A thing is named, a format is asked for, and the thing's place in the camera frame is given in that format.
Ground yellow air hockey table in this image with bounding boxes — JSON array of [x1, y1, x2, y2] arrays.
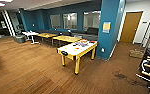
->
[[56, 39, 99, 76]]

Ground colourful snack packets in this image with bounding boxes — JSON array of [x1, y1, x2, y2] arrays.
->
[[74, 39, 92, 48]]

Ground long wooden table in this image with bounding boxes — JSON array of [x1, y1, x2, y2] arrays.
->
[[35, 32, 59, 45], [52, 34, 82, 48]]

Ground interior glass window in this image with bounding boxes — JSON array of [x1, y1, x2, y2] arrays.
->
[[63, 12, 79, 31], [82, 10, 102, 33], [50, 13, 64, 30]]

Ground small white table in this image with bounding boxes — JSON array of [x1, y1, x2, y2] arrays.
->
[[21, 30, 41, 45]]

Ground dark trash bin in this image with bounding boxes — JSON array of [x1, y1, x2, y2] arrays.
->
[[13, 34, 27, 45]]

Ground brown wooden door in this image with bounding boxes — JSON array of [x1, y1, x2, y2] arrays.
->
[[120, 11, 144, 45]]

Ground woven brown basket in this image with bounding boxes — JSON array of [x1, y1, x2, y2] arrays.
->
[[129, 48, 146, 61]]

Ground black shelf cart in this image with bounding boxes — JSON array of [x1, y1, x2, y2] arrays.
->
[[135, 49, 150, 85]]

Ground white wall outlet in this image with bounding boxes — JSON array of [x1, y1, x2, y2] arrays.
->
[[100, 47, 106, 54]]

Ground yellow wall poster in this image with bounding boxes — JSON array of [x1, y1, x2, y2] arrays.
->
[[101, 21, 112, 35]]

